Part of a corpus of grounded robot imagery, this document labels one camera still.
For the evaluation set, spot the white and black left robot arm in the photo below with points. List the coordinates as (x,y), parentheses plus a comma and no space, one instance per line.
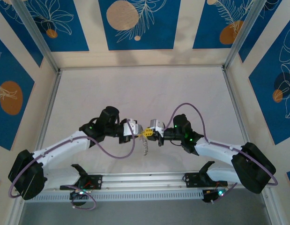
(60,147)

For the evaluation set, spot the left controller board green light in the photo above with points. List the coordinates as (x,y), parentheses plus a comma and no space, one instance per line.
(73,197)

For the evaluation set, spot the aluminium table side rail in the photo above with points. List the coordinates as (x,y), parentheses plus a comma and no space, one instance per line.
(238,117)
(48,117)

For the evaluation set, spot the aluminium lower frame post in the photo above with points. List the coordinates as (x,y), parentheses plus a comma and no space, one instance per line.
(14,211)
(269,208)

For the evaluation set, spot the aluminium frame post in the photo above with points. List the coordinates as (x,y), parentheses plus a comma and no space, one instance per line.
(14,211)
(245,30)
(269,208)
(34,30)

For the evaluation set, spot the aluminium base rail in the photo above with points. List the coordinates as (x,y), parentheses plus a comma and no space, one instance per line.
(144,180)

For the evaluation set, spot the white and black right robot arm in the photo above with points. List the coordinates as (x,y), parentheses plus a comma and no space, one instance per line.
(215,150)

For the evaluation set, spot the aluminium table rear rail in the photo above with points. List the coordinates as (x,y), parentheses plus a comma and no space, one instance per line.
(140,68)

